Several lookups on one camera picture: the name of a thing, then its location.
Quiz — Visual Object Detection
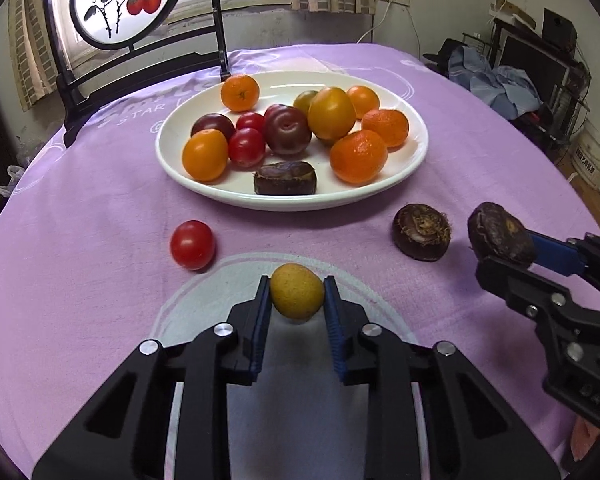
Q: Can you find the orange tomato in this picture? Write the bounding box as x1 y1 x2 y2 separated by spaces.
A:
182 129 229 183

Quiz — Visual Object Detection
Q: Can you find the white oval plate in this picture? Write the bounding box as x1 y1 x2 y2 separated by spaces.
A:
154 70 429 211

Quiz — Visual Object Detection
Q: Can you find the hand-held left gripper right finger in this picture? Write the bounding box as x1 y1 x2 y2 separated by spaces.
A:
324 275 561 480

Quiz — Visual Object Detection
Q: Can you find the dark brown water chestnut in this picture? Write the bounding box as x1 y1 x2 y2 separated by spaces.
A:
467 201 537 267
392 203 452 262
253 161 317 196

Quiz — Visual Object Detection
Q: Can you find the white plastic bucket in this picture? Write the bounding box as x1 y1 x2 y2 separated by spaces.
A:
571 120 600 191

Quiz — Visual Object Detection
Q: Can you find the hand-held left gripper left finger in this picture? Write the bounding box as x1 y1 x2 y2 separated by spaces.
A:
31 275 273 480

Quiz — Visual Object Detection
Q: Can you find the yellow-orange tomato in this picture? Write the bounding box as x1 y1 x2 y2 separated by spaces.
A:
307 87 357 142

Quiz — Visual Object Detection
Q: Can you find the white cable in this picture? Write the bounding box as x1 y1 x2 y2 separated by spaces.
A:
357 2 396 44

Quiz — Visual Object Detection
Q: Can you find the orange tangerine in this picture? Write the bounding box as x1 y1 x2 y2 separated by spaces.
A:
220 74 260 113
329 129 388 185
361 108 411 149

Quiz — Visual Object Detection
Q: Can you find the blue-grey clothes pile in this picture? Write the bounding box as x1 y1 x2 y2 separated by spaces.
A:
450 45 542 118

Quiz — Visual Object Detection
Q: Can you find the person's right hand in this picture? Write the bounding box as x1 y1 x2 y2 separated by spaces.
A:
570 420 600 462

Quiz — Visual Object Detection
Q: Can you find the yellow kumquat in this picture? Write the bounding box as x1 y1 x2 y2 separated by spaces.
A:
270 263 326 321

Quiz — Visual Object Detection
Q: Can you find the dark purple plum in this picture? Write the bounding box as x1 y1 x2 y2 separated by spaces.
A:
263 104 313 157
190 113 236 143

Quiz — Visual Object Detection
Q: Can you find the black chair with painted panel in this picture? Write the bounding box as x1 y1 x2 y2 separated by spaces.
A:
42 0 232 148

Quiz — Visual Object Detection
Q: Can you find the dark jacket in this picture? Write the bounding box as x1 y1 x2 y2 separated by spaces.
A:
425 38 473 78

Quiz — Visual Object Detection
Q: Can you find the small orange kumquat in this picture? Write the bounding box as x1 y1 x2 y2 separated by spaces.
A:
346 85 380 120

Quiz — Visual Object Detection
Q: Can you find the purple printed tablecloth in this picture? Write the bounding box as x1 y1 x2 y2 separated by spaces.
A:
0 42 600 480

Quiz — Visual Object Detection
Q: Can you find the olive green kumquat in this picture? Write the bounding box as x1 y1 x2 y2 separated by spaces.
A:
293 90 321 117

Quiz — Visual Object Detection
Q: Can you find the clear plastic bag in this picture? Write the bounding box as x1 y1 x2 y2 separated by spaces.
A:
0 165 27 196

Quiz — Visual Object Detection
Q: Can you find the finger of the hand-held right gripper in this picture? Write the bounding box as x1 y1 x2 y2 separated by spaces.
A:
476 255 581 327
527 230 600 306

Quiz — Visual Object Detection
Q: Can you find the black monitor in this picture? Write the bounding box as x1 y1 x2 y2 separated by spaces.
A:
497 30 573 111

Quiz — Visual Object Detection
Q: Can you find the red cherry tomato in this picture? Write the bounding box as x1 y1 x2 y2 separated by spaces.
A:
235 112 267 133
227 127 267 169
169 220 216 271

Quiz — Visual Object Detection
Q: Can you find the black speaker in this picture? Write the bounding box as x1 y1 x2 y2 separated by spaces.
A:
542 8 578 51

